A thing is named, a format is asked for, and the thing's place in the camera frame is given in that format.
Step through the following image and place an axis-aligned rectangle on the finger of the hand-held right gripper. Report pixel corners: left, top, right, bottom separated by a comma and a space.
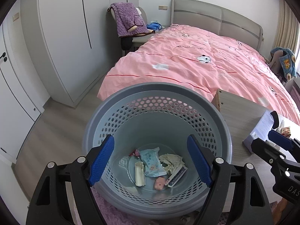
268, 111, 300, 153
251, 137, 293, 171

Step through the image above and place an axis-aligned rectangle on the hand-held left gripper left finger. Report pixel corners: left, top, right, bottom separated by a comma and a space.
26, 134, 115, 225

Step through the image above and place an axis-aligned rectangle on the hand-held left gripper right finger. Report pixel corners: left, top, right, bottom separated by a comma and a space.
187, 134, 273, 225

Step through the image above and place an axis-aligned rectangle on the lavender cardboard box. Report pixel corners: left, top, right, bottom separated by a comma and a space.
242, 110, 275, 154

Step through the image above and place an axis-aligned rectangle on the cream plastic wrapper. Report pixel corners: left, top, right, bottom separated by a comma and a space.
159, 153, 185, 173

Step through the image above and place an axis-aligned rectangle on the small white barcode box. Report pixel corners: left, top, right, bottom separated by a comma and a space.
167, 165, 188, 188

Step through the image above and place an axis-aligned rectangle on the pink pig toy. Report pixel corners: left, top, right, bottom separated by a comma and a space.
153, 177, 166, 191

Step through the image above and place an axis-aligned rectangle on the light blue wipes packet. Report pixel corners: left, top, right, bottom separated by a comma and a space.
138, 147, 167, 177

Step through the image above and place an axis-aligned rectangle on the blue-grey perforated plastic basket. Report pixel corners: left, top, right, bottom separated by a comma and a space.
82, 82, 233, 217

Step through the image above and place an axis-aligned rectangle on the grey wooden table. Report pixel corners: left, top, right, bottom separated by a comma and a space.
212, 89, 300, 212

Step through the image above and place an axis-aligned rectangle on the pink fluffy rug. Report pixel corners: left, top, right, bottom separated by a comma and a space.
90, 187, 200, 225

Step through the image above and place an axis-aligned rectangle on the blue garment with bear patch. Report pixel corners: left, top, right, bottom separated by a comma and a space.
271, 47, 298, 81

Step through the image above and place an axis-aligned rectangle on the grey chair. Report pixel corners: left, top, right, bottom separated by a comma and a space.
269, 50, 289, 82

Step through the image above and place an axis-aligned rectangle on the bed with pink duvet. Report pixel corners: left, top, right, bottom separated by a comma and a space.
97, 24, 300, 122

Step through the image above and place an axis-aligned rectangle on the beige curtain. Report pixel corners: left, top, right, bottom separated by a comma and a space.
278, 0, 300, 59

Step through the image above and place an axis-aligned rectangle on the white cabinet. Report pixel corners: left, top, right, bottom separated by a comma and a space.
0, 0, 45, 167

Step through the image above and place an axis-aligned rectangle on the black cloth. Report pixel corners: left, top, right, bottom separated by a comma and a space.
121, 37, 133, 51

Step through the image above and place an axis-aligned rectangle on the white wardrobe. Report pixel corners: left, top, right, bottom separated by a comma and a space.
20, 0, 139, 108

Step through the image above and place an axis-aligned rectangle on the grey bed headboard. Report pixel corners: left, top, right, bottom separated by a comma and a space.
170, 0, 263, 52

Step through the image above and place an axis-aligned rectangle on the blue bag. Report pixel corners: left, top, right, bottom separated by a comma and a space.
146, 21, 163, 31

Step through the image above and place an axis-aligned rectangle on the beige chair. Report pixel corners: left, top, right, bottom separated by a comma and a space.
108, 5, 155, 57

